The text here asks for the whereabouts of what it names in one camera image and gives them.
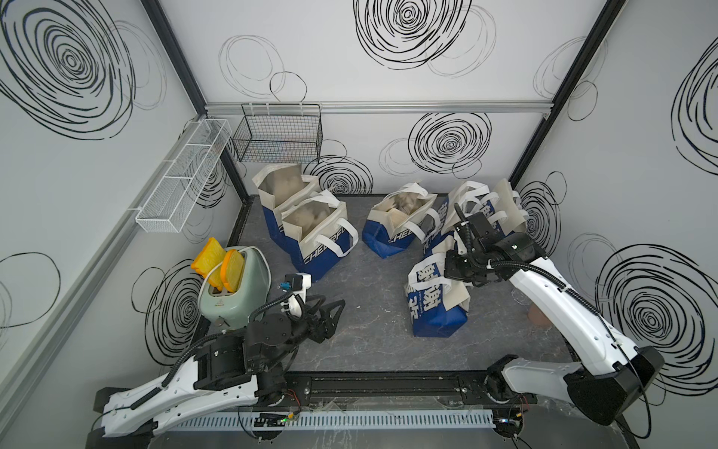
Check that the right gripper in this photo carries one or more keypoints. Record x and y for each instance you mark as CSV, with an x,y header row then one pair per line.
x,y
449,270

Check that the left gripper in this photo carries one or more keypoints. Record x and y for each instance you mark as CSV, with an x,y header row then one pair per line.
x,y
327,328

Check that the blue beige takeout bag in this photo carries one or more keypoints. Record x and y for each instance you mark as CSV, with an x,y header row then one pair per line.
x,y
318,234
401,218
503,209
465,196
280,187
438,305

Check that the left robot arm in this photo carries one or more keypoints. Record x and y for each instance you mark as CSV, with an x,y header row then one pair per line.
x,y
233,368

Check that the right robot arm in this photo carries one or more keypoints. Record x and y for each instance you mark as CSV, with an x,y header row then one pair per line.
x,y
611,371

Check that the pink plastic cup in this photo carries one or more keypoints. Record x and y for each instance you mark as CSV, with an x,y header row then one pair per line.
x,y
538,318

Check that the mint green toaster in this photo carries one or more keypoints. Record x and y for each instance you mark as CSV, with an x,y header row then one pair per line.
x,y
232,310

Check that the front yellow toast slice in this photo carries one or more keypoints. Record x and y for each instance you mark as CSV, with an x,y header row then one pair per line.
x,y
231,270

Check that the yellow toast slice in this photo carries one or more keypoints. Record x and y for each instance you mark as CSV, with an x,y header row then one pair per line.
x,y
231,270
211,256

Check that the rear yellow toast slice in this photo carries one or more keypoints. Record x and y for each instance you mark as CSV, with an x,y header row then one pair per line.
x,y
211,256

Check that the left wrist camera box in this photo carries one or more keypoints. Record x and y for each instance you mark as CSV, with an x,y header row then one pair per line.
x,y
295,287

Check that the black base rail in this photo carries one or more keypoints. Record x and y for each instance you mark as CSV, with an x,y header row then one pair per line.
x,y
387,384

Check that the slotted grey cable duct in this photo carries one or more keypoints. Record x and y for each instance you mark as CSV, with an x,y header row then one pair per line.
x,y
339,420

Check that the black wire basket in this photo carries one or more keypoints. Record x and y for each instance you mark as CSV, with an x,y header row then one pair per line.
x,y
279,133

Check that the white wire mesh shelf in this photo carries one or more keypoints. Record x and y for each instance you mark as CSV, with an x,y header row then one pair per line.
x,y
169,206

